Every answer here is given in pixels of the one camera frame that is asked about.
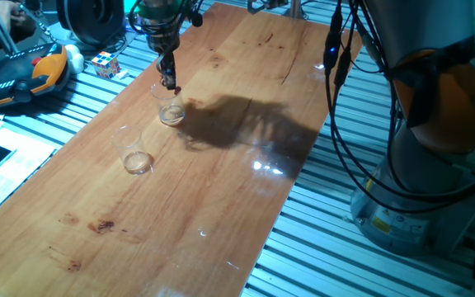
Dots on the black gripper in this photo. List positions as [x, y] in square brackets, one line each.
[162, 37]

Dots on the glass dropper with red bulb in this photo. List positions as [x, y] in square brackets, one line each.
[177, 89]

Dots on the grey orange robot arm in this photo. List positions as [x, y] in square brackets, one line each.
[427, 33]

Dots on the person hand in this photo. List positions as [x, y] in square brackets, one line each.
[8, 16]

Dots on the clear glass beaker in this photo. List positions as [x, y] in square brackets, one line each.
[173, 115]
[136, 161]

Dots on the small white eraser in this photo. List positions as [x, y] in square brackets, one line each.
[122, 74]

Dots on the colourful puzzle cube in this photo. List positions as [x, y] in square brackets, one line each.
[105, 65]

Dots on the green wrist adapter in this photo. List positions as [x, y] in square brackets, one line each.
[151, 11]

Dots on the black round spool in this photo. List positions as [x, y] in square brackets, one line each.
[93, 20]

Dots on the thin metal tripod leg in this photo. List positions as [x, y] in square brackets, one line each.
[41, 24]

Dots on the upright stand pole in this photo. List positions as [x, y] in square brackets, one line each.
[296, 10]

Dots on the wooden board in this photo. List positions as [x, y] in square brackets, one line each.
[221, 214]

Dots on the orange black teach pendant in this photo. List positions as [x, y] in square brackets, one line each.
[15, 74]

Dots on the white printed paper sheet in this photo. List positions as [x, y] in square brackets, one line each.
[27, 161]

